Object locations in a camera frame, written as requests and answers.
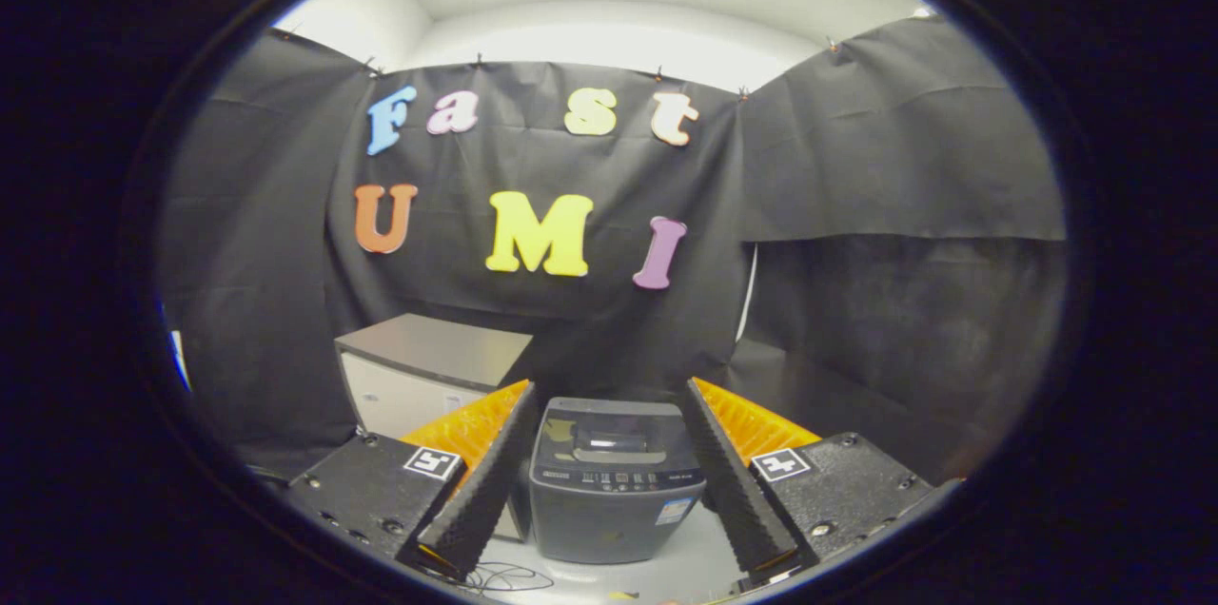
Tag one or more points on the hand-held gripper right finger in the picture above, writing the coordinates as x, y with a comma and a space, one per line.
733, 491

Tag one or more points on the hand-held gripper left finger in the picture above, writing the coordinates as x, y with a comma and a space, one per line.
481, 491

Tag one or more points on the dark grey washing machine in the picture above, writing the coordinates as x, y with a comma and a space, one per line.
609, 524

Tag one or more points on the dark washing machine lid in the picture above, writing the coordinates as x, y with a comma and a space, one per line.
609, 424

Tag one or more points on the grey cabinet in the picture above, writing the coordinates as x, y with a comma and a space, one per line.
428, 348

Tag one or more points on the black backdrop cloth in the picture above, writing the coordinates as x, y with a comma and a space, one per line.
590, 158

